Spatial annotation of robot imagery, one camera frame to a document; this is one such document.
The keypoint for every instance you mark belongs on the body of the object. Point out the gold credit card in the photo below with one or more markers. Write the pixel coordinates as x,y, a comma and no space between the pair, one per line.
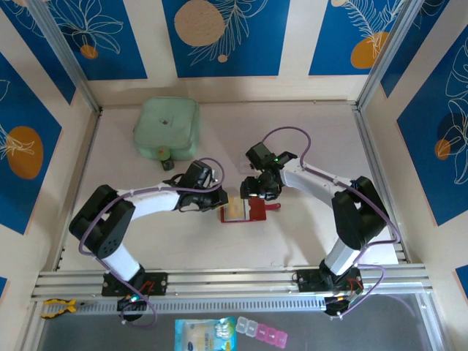
234,208

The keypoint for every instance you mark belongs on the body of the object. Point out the red card holder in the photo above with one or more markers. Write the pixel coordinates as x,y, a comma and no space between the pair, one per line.
257,212

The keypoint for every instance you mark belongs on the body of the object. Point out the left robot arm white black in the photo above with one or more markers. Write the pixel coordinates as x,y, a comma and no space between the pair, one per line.
153,203

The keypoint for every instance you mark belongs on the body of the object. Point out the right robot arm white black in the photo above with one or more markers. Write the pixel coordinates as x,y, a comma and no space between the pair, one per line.
351,219

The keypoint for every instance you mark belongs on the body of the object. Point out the mint green zip pouch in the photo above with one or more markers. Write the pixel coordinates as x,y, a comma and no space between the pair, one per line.
166,124

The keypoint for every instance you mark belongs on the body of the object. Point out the blue snack packet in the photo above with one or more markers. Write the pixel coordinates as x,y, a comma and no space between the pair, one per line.
204,334

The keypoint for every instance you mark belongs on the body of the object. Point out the white pink pill organizer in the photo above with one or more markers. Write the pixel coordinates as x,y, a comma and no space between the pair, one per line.
261,331

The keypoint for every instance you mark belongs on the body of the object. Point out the yellow black pliers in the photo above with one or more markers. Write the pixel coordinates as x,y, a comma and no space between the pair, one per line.
58,306

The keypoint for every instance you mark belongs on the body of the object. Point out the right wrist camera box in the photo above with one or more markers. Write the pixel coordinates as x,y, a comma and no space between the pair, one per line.
252,169

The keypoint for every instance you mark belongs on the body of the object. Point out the aluminium mounting rail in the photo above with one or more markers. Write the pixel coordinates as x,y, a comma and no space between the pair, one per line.
237,281

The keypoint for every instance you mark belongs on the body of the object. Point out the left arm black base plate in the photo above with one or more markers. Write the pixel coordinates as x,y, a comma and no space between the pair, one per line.
162,281

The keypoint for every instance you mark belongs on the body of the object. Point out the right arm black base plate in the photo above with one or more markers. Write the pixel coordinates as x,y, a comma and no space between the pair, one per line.
307,281

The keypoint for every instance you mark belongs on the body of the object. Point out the aluminium side rail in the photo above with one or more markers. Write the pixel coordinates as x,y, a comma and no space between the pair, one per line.
86,157
367,139

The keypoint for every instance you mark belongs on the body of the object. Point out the aluminium corner post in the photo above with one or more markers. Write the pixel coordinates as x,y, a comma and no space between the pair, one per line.
62,47
389,47

